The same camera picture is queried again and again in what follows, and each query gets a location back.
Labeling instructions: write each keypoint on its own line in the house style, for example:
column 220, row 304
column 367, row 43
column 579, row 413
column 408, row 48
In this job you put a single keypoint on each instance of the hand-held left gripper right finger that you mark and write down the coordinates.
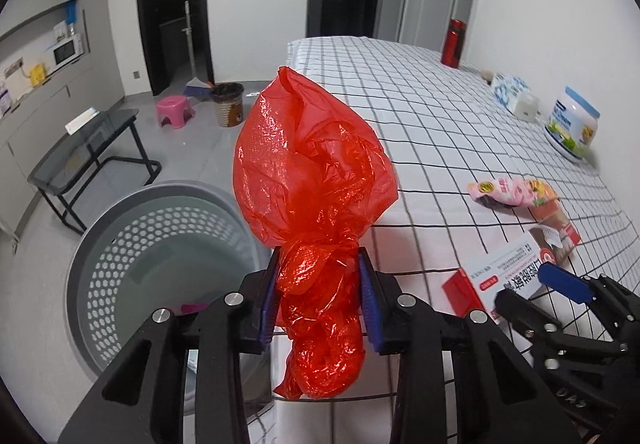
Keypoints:
column 367, row 304

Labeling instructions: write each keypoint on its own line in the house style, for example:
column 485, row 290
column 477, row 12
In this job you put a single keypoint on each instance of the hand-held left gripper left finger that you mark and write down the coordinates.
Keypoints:
column 267, row 304

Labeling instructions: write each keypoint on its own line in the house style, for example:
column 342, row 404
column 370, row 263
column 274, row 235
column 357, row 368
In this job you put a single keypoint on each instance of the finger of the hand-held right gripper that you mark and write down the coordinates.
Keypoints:
column 525, row 316
column 565, row 281

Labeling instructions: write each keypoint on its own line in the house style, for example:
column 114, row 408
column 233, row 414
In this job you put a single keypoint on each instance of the red toothpaste box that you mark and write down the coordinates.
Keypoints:
column 505, row 269

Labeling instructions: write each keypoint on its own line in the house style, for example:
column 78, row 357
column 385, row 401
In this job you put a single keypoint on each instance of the pink snack wrapper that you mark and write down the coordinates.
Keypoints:
column 510, row 191

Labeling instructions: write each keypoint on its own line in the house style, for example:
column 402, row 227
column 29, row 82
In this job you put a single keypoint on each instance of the grey perforated basket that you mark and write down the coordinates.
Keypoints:
column 150, row 244

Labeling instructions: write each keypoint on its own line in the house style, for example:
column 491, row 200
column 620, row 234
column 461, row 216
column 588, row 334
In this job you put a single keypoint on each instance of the red plastic bag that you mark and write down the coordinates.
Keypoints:
column 310, row 174

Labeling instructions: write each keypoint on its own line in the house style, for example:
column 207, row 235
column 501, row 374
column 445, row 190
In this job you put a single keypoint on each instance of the brown patterned trash bin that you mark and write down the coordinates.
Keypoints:
column 227, row 106

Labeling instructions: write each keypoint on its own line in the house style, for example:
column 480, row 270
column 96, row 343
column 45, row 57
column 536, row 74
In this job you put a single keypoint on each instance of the white jar with blue lid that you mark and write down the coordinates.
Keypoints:
column 572, row 124

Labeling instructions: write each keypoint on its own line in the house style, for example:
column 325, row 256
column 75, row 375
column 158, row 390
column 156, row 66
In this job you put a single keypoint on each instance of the translucent white container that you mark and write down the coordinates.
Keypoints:
column 527, row 108

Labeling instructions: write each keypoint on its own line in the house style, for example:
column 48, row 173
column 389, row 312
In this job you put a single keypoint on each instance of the checkered white tablecloth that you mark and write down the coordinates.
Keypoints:
column 450, row 134

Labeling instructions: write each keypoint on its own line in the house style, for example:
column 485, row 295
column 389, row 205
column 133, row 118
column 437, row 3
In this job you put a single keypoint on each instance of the blue white tissue pack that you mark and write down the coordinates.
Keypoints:
column 507, row 89

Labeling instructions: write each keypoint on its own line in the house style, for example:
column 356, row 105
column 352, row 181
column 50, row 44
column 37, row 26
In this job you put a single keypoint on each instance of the pink plastic stool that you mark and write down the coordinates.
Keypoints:
column 175, row 109

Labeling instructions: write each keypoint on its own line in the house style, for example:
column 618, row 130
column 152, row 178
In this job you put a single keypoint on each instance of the glass coffee table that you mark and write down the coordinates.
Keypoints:
column 85, row 144

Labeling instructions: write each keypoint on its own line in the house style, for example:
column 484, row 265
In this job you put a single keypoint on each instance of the flat white box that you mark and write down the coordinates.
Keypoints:
column 81, row 120

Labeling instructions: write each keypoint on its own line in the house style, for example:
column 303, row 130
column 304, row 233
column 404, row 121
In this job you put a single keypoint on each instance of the red thermos bottle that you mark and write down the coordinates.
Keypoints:
column 453, row 44

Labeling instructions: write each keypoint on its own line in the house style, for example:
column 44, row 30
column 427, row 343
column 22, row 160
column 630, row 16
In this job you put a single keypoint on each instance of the white microwave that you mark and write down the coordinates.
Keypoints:
column 67, row 50

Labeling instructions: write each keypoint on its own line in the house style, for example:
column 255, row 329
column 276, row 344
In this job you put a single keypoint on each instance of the yellow box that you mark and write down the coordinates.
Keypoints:
column 37, row 75

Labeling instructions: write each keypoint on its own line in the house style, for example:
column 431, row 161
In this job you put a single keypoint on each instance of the purple white bottle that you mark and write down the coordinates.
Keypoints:
column 4, row 99

